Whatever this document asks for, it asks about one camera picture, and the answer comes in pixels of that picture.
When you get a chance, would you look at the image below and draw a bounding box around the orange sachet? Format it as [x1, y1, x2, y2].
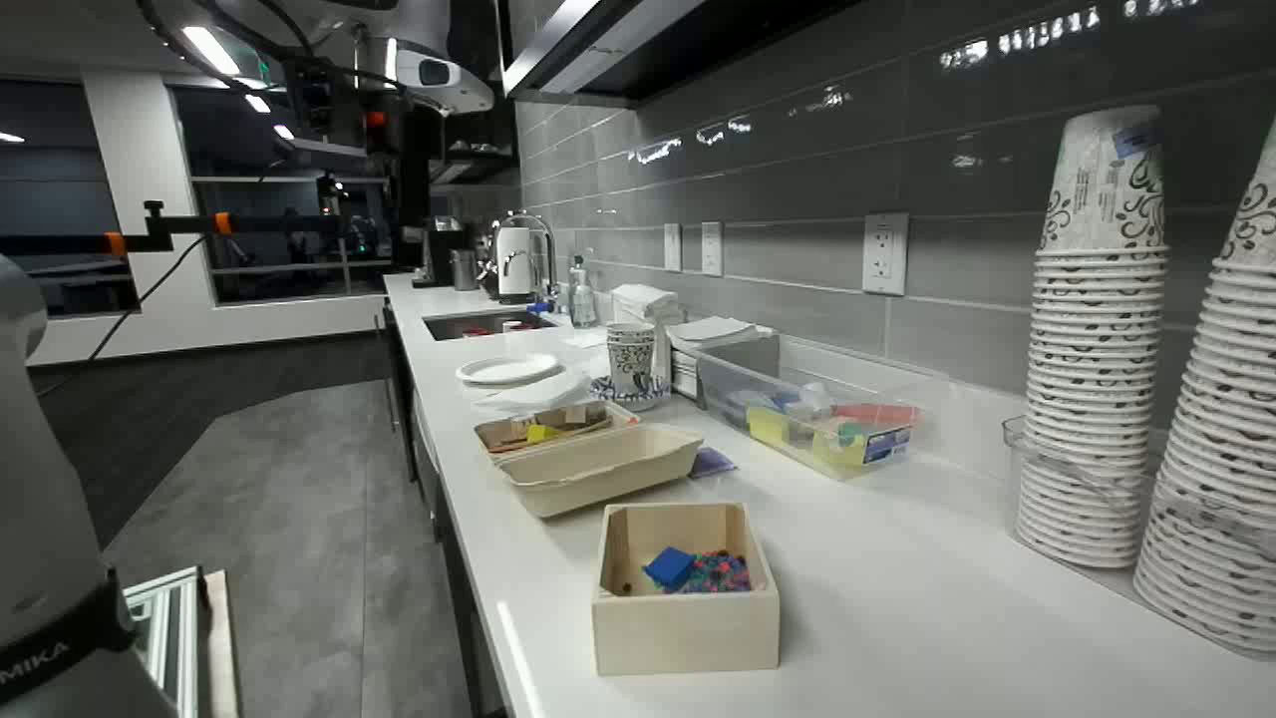
[835, 399, 927, 434]

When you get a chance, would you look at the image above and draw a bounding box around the clear soap bottle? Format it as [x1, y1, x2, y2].
[563, 250, 608, 331]

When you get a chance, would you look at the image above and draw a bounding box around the black inset sink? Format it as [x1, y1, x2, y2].
[425, 307, 560, 346]

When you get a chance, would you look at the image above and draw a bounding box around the small coloured toy pile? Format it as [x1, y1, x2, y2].
[692, 548, 757, 597]

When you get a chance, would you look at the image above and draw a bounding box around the plain white plate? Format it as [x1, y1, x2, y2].
[456, 353, 567, 390]

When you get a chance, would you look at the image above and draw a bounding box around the black stand with orange clamps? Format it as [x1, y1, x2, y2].
[95, 194, 246, 269]

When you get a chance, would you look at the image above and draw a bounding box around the blue purple packet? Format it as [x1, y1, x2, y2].
[686, 446, 742, 483]

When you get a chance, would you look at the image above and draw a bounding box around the steel range hood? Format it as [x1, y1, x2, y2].
[495, 0, 871, 104]

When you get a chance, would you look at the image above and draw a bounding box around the metal framed panel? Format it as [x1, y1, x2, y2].
[121, 561, 246, 718]

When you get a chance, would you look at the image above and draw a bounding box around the patterned paper cup stack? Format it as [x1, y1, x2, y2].
[1129, 117, 1276, 657]
[1013, 104, 1177, 576]

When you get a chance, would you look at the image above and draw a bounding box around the tray of condiment packets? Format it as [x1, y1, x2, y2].
[472, 399, 708, 523]

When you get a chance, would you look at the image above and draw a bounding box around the clear plastic sachet bin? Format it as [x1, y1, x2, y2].
[692, 346, 930, 483]

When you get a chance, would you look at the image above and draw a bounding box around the blue toy block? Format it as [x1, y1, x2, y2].
[643, 543, 701, 595]

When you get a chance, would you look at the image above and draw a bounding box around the folded paper towel stack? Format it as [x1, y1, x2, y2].
[604, 281, 684, 331]

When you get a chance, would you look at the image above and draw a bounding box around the silver electric kettle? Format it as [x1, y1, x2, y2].
[476, 206, 548, 302]

